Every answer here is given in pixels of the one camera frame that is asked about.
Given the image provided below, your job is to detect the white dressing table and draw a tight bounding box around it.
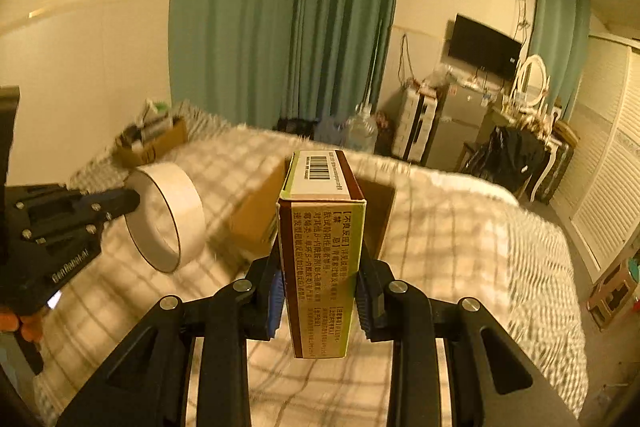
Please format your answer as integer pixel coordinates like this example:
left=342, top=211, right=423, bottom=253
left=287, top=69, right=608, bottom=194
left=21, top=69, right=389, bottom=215
left=487, top=99, right=565, bottom=202

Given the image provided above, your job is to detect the brown and green medicine box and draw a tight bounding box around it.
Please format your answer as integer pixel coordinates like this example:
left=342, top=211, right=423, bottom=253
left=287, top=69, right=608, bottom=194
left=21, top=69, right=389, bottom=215
left=276, top=150, right=368, bottom=360

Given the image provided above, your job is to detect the clear water jug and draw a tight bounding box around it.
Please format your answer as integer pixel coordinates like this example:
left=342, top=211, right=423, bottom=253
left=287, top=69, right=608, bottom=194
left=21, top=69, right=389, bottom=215
left=345, top=104, right=377, bottom=154

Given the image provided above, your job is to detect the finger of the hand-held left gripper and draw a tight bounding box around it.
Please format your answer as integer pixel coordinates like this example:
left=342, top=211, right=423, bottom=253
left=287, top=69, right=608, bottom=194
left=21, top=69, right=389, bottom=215
left=75, top=188, right=142, bottom=224

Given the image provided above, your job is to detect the cardboard box of clutter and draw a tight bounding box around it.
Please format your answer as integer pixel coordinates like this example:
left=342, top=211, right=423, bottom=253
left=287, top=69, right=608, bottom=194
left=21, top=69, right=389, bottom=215
left=114, top=99, right=189, bottom=168

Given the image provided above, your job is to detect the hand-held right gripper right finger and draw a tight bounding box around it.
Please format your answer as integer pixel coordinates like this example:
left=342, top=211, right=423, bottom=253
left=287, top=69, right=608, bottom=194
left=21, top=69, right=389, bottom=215
left=353, top=241, right=581, bottom=427

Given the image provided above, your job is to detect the small grey refrigerator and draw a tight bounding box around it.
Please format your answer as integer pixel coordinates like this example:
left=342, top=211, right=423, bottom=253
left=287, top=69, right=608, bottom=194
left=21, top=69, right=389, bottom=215
left=423, top=83, right=494, bottom=172

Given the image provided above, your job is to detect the black wall television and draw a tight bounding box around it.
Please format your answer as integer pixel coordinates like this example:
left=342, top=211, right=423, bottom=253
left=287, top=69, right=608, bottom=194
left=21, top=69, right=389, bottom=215
left=447, top=13, right=524, bottom=82

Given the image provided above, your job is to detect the white vanity mirror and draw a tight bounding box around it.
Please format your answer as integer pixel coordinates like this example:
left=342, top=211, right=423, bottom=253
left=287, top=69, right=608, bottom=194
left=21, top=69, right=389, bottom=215
left=514, top=54, right=549, bottom=108

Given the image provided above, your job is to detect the teal window curtain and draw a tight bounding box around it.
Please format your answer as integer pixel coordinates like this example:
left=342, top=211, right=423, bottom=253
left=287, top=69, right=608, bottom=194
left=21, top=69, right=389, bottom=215
left=528, top=0, right=592, bottom=122

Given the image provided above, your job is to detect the white drawer tower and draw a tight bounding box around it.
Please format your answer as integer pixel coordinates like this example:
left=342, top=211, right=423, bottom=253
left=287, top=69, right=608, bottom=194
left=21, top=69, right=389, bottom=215
left=391, top=88, right=441, bottom=160

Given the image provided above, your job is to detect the black jacket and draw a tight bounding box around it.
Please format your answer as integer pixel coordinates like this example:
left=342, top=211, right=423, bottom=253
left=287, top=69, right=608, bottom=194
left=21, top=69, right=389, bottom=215
left=460, top=126, right=547, bottom=195

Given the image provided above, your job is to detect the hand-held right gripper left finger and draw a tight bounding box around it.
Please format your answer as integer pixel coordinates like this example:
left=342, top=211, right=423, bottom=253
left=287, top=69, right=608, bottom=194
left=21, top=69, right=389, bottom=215
left=56, top=241, right=284, bottom=427

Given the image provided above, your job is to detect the white louvered wardrobe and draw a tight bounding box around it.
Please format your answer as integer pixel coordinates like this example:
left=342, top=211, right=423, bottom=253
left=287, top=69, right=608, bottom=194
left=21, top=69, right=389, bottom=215
left=550, top=33, right=640, bottom=283

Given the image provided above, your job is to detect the white tape roll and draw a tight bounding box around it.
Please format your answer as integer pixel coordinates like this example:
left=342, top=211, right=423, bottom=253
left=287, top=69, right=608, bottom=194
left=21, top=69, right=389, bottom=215
left=124, top=162, right=205, bottom=272

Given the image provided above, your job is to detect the small wooden stool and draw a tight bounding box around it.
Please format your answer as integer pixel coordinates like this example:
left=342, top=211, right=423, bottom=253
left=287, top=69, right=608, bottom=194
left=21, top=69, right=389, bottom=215
left=586, top=259, right=640, bottom=332

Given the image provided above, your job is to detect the person's left hand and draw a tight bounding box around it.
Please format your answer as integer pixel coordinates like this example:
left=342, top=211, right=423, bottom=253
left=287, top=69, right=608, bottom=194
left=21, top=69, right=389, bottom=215
left=0, top=307, right=44, bottom=342

